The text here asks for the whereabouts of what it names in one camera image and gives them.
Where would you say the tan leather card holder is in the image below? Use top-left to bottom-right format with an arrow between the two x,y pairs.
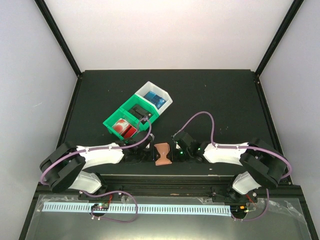
154,142 -> 172,166

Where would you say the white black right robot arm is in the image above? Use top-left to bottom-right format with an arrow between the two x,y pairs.
173,130 -> 292,203

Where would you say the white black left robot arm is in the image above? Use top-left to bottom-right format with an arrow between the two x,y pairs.
39,131 -> 154,200

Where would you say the red white card stack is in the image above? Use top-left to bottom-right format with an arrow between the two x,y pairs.
112,118 -> 137,139

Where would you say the black vip card stack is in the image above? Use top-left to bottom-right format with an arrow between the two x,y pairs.
128,104 -> 153,120

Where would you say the blue card stack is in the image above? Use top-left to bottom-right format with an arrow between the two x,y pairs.
143,91 -> 166,110

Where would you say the left green plastic bin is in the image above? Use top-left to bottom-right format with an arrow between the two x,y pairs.
102,108 -> 139,140

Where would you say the green plastic bin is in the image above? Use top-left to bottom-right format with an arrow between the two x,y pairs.
119,94 -> 160,127
102,108 -> 139,140

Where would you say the middle green plastic bin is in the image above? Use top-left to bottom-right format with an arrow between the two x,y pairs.
119,94 -> 160,127

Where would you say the white plastic bin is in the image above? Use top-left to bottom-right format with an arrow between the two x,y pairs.
135,81 -> 173,116

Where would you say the left controller board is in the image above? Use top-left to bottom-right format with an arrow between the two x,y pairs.
90,203 -> 109,212

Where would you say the controller board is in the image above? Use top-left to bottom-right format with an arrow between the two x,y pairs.
230,205 -> 251,214
90,203 -> 109,212

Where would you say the right controller board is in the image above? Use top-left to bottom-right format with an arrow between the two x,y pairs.
230,205 -> 251,214

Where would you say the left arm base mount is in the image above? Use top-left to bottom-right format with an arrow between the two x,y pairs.
78,184 -> 124,202

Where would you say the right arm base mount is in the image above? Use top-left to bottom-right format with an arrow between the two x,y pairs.
210,186 -> 258,205

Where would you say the white slotted cable duct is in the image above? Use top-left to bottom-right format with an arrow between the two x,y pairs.
42,202 -> 232,217

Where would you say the black frame post left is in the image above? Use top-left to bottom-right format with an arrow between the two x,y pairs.
34,0 -> 82,77

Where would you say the black frame post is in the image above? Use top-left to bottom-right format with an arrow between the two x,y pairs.
254,0 -> 306,76
34,0 -> 82,77

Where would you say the black frame post right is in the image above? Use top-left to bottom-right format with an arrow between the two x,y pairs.
254,0 -> 306,76

